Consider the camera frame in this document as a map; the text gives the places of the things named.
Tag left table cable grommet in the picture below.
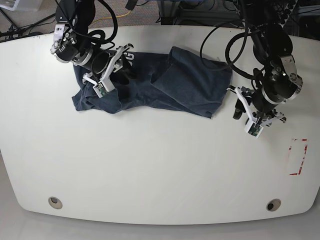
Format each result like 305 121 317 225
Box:
48 196 63 210

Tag right table cable grommet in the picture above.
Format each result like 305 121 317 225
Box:
266 198 282 212

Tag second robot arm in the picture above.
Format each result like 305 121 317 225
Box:
225 0 303 121

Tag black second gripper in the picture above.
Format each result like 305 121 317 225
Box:
233 54 303 120

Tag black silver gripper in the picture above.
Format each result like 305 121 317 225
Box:
51 23 138 80

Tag yellow cable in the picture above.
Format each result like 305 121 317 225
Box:
90 8 132 26

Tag red tape rectangle marking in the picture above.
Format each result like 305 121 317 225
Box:
287 138 309 176

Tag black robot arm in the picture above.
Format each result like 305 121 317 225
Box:
50 0 137 85

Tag black loose cables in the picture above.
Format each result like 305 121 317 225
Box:
199 23 261 81

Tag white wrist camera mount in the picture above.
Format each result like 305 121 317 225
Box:
82 43 134 98

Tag black tripod stand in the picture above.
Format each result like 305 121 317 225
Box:
0 9 56 43

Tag table cable grommet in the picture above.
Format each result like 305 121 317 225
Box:
48 196 63 210
266 198 282 212

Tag dark blue T-shirt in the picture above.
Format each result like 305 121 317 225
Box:
72 46 233 119

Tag aluminium frame column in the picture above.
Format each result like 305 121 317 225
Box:
156 0 181 25

